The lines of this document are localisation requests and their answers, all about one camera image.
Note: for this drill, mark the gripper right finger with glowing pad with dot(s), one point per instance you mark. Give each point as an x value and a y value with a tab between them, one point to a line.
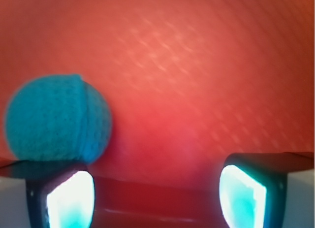
268	190

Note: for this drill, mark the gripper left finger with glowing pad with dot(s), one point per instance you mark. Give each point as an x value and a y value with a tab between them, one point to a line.
51	194

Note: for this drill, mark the red plastic tray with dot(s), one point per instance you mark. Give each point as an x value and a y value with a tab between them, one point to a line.
188	82

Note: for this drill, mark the blue foam ball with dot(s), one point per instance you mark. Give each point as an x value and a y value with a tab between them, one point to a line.
58	117

